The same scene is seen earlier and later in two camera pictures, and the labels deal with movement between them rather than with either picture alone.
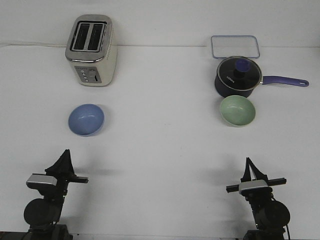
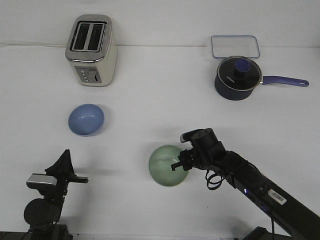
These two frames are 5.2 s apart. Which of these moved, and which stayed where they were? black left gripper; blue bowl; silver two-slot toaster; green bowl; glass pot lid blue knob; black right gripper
Moved: green bowl; black right gripper
Stayed: glass pot lid blue knob; blue bowl; black left gripper; silver two-slot toaster
